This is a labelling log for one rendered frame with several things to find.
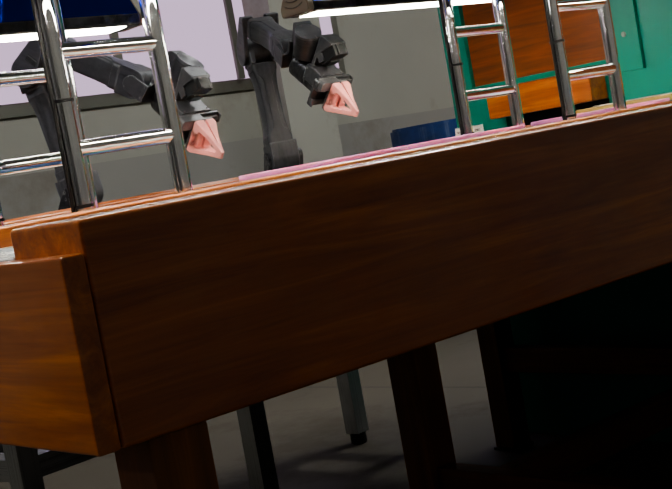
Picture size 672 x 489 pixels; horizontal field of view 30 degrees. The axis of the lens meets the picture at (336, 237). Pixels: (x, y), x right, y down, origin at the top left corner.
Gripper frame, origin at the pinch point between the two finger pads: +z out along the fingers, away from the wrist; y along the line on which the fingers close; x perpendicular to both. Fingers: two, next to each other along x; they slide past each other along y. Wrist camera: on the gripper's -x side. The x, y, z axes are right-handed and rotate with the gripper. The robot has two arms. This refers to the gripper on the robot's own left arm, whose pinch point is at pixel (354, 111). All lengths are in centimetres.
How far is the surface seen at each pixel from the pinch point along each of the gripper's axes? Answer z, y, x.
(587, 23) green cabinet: 11, 52, -23
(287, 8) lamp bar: -0.7, -27.0, -25.7
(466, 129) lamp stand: 31.2, -4.7, -16.5
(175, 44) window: -212, 126, 118
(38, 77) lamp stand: 20, -91, -30
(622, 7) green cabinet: 18, 51, -31
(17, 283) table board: 84, -132, -54
